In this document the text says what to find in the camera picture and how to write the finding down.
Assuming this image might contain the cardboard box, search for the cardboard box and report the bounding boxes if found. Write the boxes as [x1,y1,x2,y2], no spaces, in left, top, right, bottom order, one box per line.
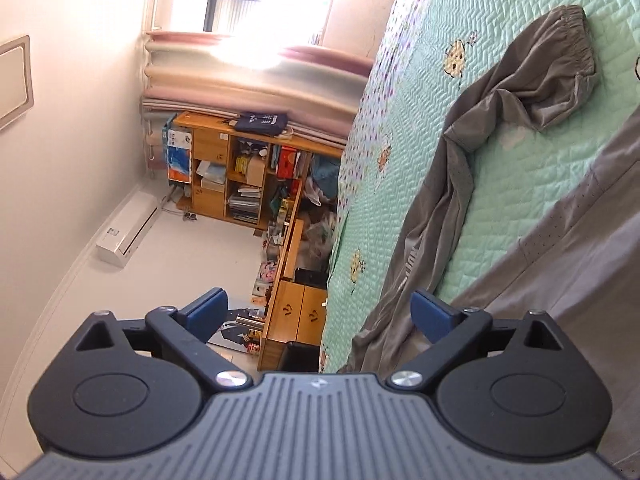
[246,156,269,186]

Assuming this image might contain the blue and white box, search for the blue and white box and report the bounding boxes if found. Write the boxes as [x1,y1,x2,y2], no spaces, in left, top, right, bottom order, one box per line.
[166,129,194,184]

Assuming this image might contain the white plastic bags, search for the white plastic bags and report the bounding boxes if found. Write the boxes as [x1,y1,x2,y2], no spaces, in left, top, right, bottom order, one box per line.
[304,210,339,262]

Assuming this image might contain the green quilted bee bedspread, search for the green quilted bee bedspread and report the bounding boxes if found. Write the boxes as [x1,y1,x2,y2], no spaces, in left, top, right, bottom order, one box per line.
[320,0,640,374]

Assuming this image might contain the grey pants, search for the grey pants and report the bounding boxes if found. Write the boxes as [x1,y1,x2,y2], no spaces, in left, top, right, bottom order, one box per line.
[345,4,640,480]

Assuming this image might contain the blue cloth bundle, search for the blue cloth bundle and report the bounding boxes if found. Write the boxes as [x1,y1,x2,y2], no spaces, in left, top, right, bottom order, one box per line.
[310,155,342,197]

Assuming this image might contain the pink curtain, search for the pink curtain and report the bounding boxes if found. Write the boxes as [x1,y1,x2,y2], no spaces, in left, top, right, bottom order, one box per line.
[141,30,374,147]

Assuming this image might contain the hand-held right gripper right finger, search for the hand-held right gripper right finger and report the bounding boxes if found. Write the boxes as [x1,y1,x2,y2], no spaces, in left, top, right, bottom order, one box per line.
[389,289,573,391]

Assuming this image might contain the wooden desk with drawers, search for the wooden desk with drawers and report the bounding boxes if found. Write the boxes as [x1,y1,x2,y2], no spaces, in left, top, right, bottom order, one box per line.
[257,217,331,374]

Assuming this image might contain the window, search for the window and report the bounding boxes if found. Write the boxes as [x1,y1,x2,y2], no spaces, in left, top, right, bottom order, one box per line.
[155,0,352,61]

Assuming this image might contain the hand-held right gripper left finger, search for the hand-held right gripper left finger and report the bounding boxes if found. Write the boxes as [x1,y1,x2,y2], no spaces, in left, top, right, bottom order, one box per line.
[72,287,255,394]

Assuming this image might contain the white air conditioner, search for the white air conditioner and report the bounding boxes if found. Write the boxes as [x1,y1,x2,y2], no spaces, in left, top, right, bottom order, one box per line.
[96,192,160,267]

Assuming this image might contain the wall poster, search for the wall poster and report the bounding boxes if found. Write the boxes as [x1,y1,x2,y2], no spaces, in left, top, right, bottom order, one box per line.
[207,305,267,357]

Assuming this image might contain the wooden bookshelf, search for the wooden bookshelf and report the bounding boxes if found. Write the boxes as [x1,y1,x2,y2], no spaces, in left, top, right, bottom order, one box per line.
[167,111,346,232]

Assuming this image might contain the ceiling light panel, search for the ceiling light panel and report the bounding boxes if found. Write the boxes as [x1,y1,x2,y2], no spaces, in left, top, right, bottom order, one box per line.
[0,35,36,132]

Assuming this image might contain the dark blue bag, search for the dark blue bag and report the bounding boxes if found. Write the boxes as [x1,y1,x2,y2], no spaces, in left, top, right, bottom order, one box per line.
[235,111,290,137]

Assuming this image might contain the red box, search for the red box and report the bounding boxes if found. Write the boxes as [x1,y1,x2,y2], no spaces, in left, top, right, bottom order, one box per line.
[275,146,302,179]

